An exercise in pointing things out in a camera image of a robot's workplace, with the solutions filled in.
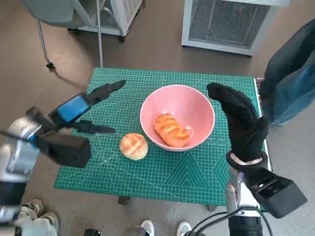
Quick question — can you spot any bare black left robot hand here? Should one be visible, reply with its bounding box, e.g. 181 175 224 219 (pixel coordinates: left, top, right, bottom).
48 80 126 135

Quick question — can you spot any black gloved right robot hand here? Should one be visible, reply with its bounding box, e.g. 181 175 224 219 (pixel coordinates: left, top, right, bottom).
206 82 269 163

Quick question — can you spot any pink bowl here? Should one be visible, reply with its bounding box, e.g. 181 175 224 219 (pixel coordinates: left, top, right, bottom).
139 85 216 152

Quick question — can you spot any long toy bread loaf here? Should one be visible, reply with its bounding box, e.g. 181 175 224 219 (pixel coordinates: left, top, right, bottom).
154 113 190 148

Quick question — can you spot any round toy bread bun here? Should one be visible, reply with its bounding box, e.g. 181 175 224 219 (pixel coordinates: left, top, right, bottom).
119 133 149 161

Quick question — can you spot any standing person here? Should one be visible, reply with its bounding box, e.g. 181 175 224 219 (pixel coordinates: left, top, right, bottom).
258 18 315 126

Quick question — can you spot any thin metal pole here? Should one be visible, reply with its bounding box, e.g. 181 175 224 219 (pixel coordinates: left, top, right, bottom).
95 0 104 68

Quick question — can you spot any green cutting mat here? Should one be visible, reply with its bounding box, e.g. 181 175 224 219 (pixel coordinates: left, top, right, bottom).
53 67 271 207

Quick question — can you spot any grey chair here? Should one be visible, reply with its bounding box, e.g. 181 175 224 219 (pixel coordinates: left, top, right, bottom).
21 0 109 72

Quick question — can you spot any white cabinet with mesh front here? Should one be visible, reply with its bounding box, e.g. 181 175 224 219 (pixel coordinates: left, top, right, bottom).
181 0 291 58

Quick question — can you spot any seated person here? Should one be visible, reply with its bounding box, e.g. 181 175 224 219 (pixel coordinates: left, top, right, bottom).
14 199 60 236

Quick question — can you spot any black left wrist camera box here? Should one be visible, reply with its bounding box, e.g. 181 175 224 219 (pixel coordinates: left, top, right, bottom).
36 130 92 169

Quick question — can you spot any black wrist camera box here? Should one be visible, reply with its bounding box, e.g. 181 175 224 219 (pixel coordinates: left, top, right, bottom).
36 130 92 169
248 168 308 219

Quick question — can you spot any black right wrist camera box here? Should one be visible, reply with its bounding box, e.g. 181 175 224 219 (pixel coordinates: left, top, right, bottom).
248 168 308 219

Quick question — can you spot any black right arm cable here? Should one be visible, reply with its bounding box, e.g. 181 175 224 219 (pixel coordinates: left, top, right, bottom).
190 212 231 236

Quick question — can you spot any white open-frame cart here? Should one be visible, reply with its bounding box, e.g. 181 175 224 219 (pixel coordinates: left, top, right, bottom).
67 0 146 44

